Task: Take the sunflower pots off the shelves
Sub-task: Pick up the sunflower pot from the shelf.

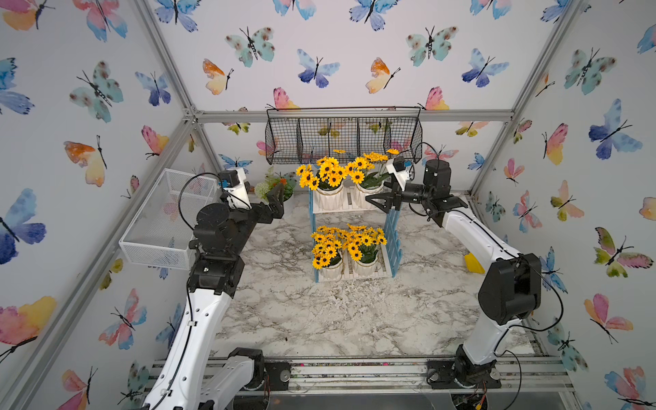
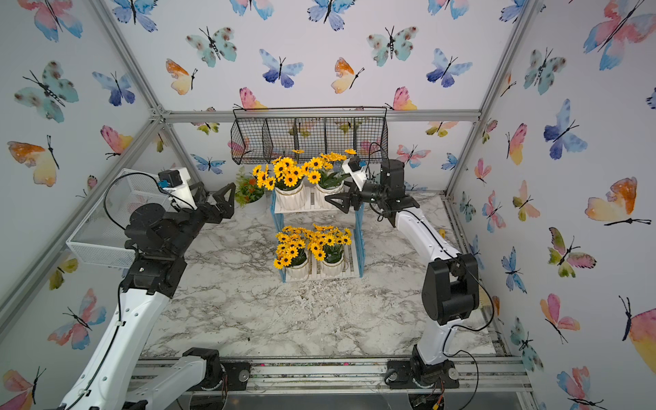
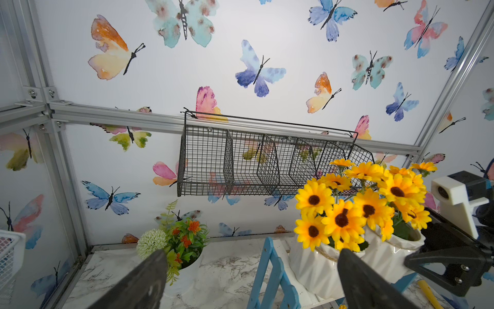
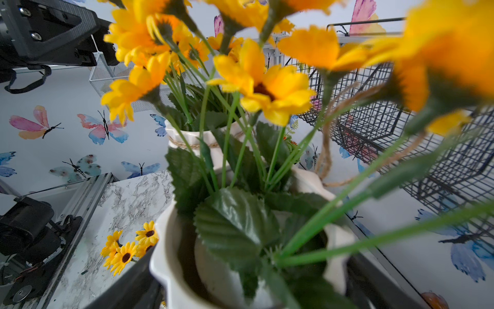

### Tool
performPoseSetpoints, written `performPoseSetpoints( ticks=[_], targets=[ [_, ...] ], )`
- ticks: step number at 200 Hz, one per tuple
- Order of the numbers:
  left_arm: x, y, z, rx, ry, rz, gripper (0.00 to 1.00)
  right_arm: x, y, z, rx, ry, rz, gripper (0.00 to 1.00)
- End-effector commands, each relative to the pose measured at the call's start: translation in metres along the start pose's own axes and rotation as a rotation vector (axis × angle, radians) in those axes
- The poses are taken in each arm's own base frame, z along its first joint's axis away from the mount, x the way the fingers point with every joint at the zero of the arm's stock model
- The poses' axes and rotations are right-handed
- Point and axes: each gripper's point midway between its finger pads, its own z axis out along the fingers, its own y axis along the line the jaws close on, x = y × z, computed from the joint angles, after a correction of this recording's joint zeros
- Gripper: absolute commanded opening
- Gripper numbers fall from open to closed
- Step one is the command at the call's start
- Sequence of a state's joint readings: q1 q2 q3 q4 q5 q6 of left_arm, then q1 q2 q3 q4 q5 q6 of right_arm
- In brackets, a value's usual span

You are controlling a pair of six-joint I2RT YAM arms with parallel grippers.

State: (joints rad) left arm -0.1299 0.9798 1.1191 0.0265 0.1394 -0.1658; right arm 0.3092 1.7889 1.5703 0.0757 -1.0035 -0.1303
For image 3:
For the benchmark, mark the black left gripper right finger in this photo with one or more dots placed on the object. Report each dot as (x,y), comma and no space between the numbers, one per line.
(364,289)

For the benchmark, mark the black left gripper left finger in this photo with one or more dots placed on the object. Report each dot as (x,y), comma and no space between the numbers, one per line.
(143,287)

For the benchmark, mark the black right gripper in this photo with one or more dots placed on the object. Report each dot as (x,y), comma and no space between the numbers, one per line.
(460,268)

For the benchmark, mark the sunflower pot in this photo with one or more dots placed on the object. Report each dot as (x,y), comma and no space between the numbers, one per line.
(392,200)
(327,226)

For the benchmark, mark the yellow plastic garden shovel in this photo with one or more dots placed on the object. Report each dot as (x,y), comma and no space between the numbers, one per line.
(425,288)

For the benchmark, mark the orange flower green plant pot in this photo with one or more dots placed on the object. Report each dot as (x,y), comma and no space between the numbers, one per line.
(182,239)

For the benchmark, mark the blue white wooden shelf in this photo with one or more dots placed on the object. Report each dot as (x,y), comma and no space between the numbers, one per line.
(282,277)

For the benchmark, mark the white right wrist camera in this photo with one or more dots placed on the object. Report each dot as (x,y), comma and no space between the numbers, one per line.
(458,195)

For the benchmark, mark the white mesh wall basket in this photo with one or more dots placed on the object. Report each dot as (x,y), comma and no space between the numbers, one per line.
(12,257)

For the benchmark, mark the black wire wall basket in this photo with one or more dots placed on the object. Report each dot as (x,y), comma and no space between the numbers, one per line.
(227,156)

